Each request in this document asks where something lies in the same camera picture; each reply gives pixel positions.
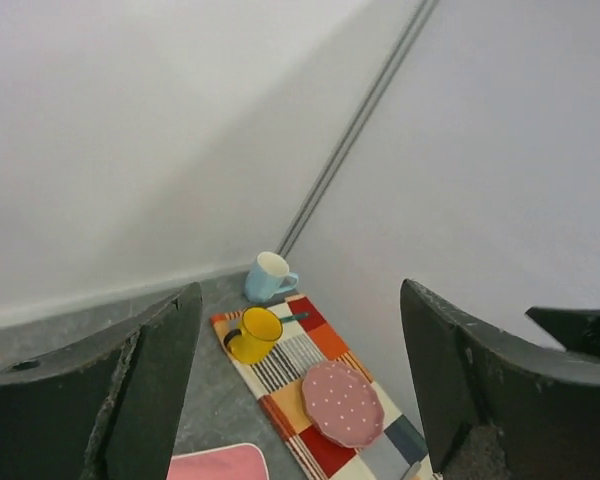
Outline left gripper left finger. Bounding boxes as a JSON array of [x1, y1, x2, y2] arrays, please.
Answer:
[[0, 283, 203, 479]]

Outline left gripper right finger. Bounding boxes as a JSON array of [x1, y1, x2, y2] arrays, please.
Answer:
[[400, 279, 600, 479]]

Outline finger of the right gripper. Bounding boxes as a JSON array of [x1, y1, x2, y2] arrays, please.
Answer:
[[525, 306, 600, 358]]

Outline pink racket bag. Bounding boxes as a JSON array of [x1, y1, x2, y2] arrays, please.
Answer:
[[166, 443, 270, 480]]

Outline pink dotted plate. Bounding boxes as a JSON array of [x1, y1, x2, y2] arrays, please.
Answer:
[[301, 361, 385, 449]]

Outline yellow mug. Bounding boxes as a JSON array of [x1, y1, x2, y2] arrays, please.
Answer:
[[223, 307, 283, 365]]

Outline light blue mug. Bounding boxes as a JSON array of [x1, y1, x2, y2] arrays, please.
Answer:
[[244, 251, 299, 303]]

